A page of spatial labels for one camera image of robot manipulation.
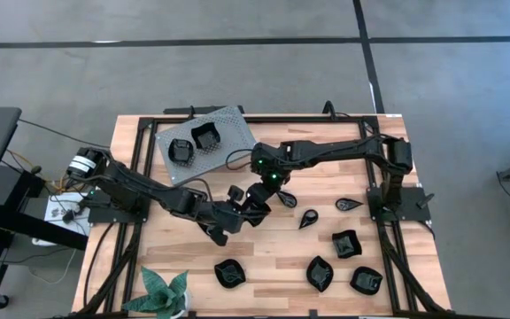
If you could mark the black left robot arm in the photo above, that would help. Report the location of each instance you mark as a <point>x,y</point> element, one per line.
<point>135,186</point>

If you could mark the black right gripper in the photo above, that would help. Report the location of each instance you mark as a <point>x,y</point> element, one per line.
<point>266,190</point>

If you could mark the grey perforated metal shelf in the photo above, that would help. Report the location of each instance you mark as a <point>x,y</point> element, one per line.
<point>193,168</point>

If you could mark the black mounting bar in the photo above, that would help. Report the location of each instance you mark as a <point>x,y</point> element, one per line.
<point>180,110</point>

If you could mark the black desk leg frame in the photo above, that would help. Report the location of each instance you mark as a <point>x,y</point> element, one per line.
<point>29,223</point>

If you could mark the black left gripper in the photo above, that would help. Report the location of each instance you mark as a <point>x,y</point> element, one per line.
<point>219,217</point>

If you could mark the black caster wheel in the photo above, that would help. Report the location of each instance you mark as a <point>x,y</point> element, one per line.
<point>1,302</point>

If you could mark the green potted plant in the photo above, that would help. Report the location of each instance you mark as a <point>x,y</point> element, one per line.
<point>157,294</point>

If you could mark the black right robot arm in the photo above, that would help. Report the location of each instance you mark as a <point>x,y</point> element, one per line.
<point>334,150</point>

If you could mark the white power strip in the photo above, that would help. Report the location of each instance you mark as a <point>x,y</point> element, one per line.
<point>56,212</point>

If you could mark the black computer case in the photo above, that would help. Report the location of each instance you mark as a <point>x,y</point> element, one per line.
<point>2,186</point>

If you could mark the black teardrop mini plate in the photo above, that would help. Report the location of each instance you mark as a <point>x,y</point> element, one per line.
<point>310,217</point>
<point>345,204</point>
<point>288,200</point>

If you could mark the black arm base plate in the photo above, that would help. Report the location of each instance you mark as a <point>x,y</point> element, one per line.
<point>403,215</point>
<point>104,216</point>

